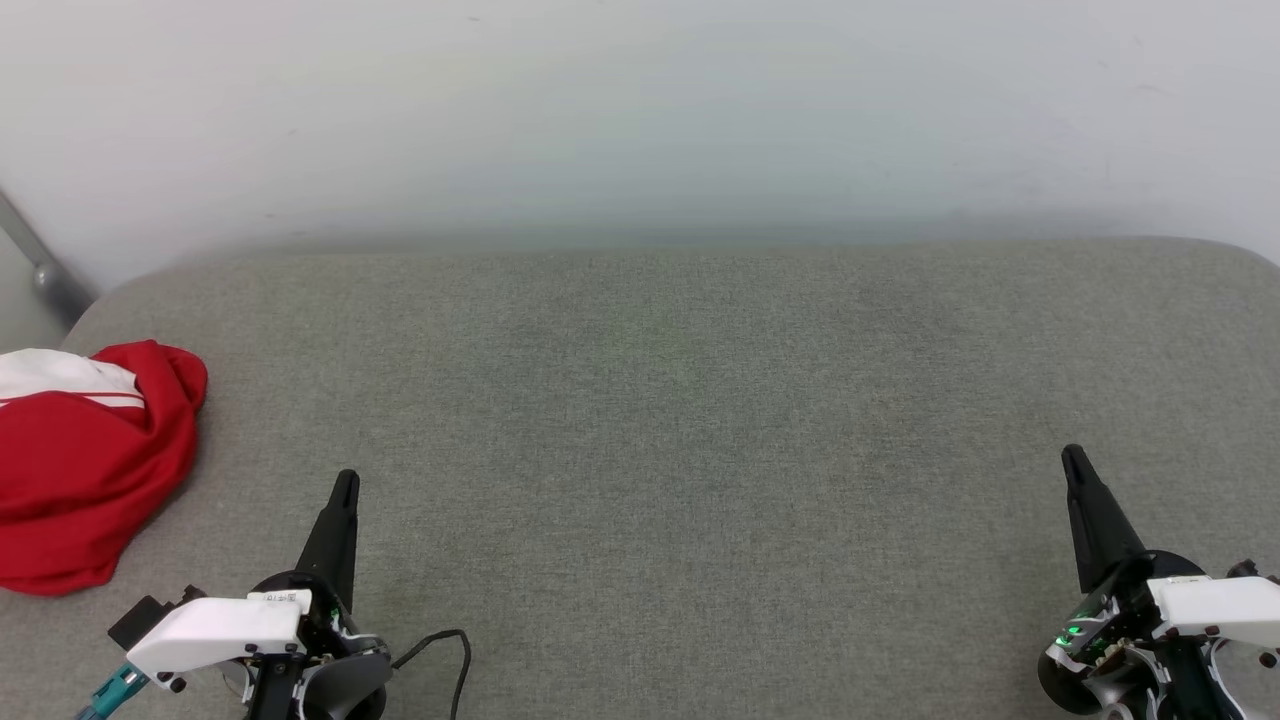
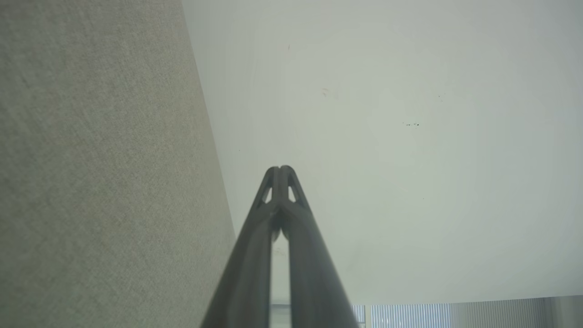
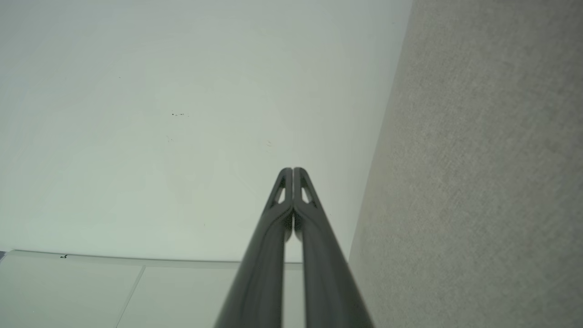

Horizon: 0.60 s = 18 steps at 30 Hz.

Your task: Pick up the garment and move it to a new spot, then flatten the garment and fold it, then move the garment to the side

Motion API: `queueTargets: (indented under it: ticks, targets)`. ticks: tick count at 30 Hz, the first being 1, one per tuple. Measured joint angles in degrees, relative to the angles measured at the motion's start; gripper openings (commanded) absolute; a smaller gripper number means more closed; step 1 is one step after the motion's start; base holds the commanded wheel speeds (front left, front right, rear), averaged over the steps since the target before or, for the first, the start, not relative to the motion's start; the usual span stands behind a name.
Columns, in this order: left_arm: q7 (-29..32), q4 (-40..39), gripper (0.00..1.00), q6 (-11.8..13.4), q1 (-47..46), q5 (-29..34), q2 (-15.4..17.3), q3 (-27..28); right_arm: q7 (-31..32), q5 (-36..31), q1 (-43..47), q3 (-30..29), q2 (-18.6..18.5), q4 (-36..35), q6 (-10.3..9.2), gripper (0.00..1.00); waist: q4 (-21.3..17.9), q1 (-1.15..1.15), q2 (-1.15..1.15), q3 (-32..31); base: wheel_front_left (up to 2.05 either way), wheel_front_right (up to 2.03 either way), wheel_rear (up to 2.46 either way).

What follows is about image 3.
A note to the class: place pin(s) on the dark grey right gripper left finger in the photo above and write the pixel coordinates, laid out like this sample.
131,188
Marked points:
259,273

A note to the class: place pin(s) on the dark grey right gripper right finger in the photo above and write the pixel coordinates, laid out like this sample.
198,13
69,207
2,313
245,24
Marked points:
328,282

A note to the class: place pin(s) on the grey fabric sofa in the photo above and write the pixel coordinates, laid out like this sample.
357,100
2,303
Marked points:
478,182

